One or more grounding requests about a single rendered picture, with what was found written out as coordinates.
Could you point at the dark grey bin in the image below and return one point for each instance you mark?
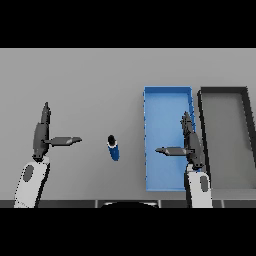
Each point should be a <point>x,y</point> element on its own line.
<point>230,140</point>

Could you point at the blue bin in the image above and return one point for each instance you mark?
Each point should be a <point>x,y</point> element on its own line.
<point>166,140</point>

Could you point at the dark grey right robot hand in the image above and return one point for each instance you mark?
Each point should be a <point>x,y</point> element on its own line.
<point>193,146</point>

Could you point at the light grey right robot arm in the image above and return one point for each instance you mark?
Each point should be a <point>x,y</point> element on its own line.
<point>198,189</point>

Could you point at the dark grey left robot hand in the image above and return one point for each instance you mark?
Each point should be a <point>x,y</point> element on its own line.
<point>40,136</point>

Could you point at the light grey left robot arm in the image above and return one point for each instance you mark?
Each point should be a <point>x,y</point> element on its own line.
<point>29,184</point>

